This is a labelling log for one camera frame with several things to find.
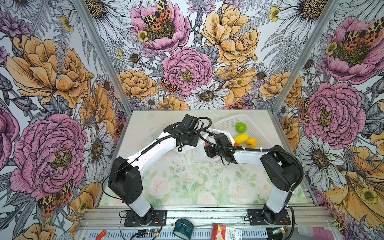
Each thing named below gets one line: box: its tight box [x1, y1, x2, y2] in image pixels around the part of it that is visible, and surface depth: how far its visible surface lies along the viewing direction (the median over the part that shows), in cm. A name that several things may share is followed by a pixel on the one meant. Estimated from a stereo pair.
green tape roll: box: [173, 218, 195, 240], surface depth 66 cm
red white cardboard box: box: [211, 223, 243, 240], surface depth 69 cm
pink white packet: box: [297, 224, 335, 240], surface depth 71 cm
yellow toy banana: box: [234, 134, 249, 145], surface depth 103 cm
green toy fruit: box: [235, 122, 247, 133], surface depth 107 cm
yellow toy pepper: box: [246, 137, 258, 149], surface depth 99 cm
